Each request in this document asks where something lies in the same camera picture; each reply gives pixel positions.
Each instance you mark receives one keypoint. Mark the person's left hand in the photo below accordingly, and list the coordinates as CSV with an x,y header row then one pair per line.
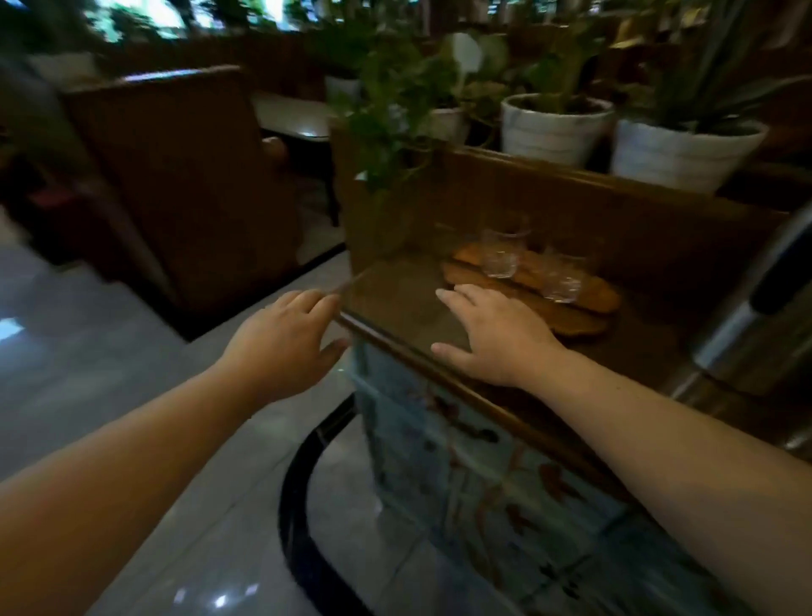
x,y
279,349

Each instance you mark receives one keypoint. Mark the person's right hand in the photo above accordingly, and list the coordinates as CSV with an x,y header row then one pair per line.
x,y
504,346

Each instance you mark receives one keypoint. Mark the person's left thumb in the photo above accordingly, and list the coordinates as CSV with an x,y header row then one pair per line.
x,y
335,355

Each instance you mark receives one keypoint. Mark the person's right thumb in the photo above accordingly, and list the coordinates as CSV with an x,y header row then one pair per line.
x,y
451,354

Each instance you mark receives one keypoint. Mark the person's left forearm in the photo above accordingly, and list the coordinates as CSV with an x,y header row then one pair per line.
x,y
120,488

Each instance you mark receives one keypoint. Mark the person's right forearm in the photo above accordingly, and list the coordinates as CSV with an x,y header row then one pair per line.
x,y
685,469

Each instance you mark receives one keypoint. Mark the clear drinking glass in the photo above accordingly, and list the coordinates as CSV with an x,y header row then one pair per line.
x,y
502,254
564,279

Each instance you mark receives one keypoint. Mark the wooden serving tray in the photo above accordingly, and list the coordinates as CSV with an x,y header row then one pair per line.
x,y
571,304

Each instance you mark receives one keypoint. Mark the cabinet with painted fish front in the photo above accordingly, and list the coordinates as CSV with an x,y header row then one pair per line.
x,y
482,482

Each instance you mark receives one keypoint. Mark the wooden planter partition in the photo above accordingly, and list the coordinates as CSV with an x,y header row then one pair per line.
x,y
602,209

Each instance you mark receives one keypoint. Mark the brown booth seat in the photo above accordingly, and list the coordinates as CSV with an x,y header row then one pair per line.
x,y
190,190

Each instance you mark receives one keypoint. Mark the small white plant pot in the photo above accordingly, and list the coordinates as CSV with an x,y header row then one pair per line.
x,y
444,124
342,89

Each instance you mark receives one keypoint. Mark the light dining table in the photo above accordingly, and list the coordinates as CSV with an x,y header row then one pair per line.
x,y
295,117

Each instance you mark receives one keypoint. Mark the large white plant pot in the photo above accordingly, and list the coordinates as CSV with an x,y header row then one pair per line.
x,y
552,133
685,155

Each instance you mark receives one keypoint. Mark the trailing green leafy plant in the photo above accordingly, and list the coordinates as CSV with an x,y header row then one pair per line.
x,y
393,114

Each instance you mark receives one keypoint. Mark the stainless steel thermos dispenser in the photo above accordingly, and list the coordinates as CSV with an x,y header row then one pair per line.
x,y
755,317

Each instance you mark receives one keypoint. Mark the broad-leaf green plant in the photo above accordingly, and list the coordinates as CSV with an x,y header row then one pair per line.
x,y
564,63

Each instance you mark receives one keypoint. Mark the spiky long-leaf green plant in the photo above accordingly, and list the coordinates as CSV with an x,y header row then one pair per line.
x,y
704,70

